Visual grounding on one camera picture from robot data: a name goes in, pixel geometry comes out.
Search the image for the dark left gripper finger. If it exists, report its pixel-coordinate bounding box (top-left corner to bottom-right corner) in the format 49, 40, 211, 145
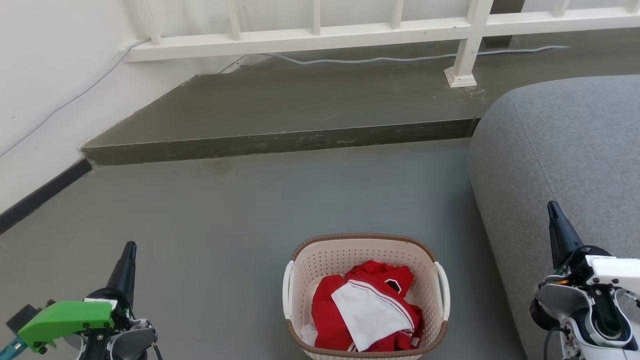
106, 241, 137, 307

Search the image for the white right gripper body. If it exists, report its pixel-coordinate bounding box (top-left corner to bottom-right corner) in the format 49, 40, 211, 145
552, 245, 640, 296

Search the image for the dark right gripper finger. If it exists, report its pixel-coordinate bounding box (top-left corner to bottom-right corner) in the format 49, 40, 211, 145
547, 201, 583, 271

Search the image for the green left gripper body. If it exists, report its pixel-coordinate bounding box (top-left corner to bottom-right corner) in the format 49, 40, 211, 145
18, 288, 135, 360

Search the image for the beige plastic laundry basket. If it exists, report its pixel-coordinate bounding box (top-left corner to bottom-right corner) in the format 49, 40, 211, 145
282, 233, 451, 360

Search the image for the grey fabric sofa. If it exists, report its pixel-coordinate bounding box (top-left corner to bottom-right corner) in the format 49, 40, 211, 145
468, 75, 640, 360

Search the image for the black baseboard strip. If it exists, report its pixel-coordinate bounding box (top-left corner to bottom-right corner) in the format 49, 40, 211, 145
0, 158, 94, 235

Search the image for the white garment with red stripes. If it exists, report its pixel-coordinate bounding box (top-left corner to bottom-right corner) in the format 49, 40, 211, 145
331, 280, 417, 352

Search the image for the grey concrete raised step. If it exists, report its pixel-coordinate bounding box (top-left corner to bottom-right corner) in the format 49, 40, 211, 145
81, 29, 640, 167

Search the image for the white railing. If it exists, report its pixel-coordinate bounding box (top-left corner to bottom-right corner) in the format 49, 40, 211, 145
122, 0, 640, 89

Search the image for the teal plug left camera cable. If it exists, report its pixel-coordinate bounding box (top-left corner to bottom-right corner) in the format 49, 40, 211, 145
0, 336, 25, 358

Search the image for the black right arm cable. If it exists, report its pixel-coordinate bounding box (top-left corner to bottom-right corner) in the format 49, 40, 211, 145
543, 326, 565, 360

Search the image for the thin pale grey cable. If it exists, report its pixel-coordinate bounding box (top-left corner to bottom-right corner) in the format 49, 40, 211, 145
0, 37, 151, 159

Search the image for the wavy grey cable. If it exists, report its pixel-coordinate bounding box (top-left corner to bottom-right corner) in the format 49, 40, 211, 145
259, 45, 571, 66

